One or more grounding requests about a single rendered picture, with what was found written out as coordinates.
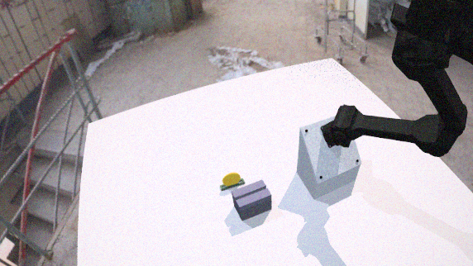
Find gold coin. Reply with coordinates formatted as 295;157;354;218
222;172;241;186

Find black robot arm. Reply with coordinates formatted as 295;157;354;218
320;0;473;157

